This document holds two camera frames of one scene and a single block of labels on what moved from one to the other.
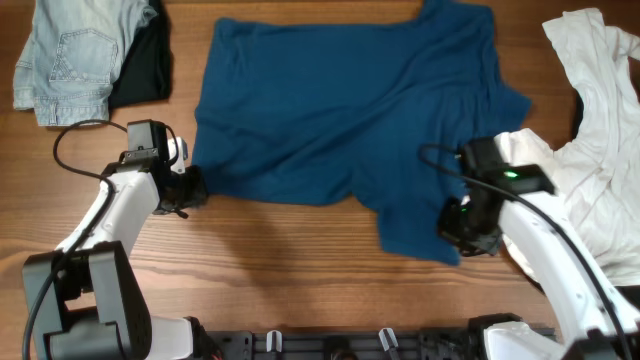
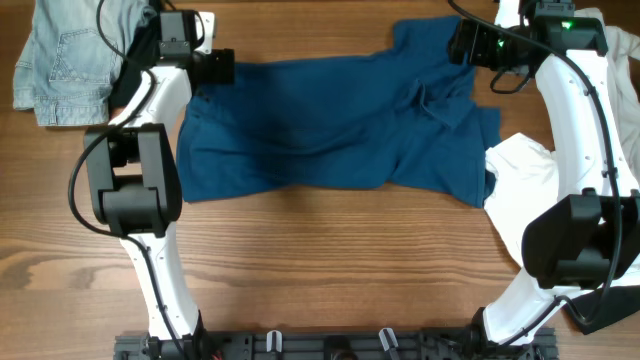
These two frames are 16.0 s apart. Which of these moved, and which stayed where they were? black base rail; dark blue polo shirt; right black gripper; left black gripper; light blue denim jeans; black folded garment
Moved: left black gripper; dark blue polo shirt; right black gripper
Stayed: black base rail; black folded garment; light blue denim jeans
